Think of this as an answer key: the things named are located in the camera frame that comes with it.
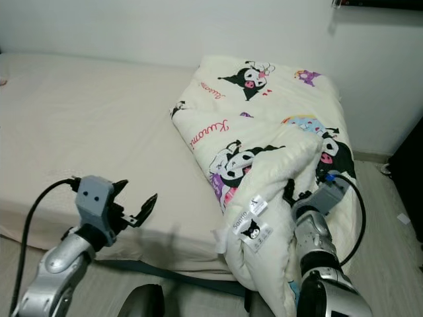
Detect cream cartoon print blanket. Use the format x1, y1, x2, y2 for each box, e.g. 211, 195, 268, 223
171, 55, 364, 317

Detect mattress with cream sheet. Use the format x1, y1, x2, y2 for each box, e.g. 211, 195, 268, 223
0, 52, 404, 281

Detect robot left leg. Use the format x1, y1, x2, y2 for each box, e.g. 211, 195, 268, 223
119, 284, 163, 317

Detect black cabinet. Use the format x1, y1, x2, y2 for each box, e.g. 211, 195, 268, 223
387, 118, 423, 225

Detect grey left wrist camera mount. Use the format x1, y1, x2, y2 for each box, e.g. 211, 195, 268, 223
76, 175, 121, 232

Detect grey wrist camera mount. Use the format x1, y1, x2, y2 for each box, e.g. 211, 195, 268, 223
304, 173, 348, 212
76, 175, 121, 232

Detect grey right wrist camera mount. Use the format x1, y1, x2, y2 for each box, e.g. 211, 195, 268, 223
304, 173, 348, 212

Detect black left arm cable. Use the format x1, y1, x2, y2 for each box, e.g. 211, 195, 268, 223
10, 177, 80, 317

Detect black wall shelf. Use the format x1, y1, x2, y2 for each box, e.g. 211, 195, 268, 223
332, 0, 423, 11

